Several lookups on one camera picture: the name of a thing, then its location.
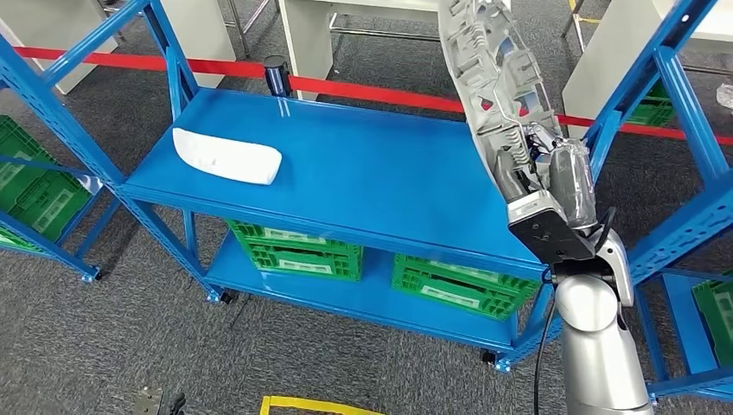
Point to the black barrier post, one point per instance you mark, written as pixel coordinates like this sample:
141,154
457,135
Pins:
277,77

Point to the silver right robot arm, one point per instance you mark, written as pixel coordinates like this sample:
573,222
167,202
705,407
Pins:
601,355

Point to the silver wheel hubcap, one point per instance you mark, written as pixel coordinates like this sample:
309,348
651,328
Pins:
487,74

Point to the blue metal shelf rack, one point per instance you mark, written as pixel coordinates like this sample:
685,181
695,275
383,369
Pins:
63,256
681,321
355,166

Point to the white table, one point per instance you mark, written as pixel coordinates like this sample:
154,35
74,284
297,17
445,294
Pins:
195,34
303,46
607,57

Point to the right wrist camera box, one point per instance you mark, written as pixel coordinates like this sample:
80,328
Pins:
550,235

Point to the red barrier belt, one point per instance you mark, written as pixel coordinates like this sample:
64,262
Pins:
372,94

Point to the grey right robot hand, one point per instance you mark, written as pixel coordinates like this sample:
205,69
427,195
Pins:
572,183

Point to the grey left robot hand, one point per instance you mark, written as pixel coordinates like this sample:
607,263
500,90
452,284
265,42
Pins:
176,405

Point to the white plastic cover part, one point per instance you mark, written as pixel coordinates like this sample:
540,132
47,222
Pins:
229,157

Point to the crumpled clear plastic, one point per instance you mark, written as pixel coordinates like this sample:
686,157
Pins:
726,96

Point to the steel frame table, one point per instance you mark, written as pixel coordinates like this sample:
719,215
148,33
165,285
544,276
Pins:
236,28

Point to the yellow floor tape square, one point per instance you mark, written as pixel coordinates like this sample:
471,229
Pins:
320,404

